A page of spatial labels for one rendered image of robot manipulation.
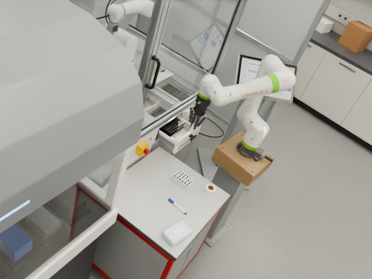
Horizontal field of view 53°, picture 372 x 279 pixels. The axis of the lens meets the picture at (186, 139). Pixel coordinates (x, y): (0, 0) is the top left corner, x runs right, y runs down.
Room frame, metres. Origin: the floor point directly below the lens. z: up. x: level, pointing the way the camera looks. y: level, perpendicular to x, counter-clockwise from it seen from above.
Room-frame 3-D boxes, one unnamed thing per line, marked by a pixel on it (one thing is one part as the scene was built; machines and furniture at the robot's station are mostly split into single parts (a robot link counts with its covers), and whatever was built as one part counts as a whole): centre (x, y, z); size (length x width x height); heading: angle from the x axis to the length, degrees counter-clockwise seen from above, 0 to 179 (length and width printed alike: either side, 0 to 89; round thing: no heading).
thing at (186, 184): (1.70, -0.07, 0.78); 0.12 x 0.08 x 0.04; 67
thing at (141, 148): (1.73, 0.23, 0.88); 0.07 x 0.05 x 0.07; 159
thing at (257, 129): (2.11, -0.42, 1.02); 0.16 x 0.13 x 0.19; 36
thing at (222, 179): (2.10, -0.42, 0.38); 0.30 x 0.30 x 0.76; 63
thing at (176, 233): (1.29, -0.13, 0.78); 0.15 x 0.10 x 0.04; 147
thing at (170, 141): (2.07, 0.19, 0.86); 0.40 x 0.26 x 0.06; 69
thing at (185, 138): (1.99, -0.01, 0.87); 0.29 x 0.02 x 0.11; 159
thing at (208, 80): (1.95, -0.02, 1.32); 0.13 x 0.11 x 0.14; 36
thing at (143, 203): (1.55, -0.01, 0.38); 0.62 x 0.58 x 0.76; 159
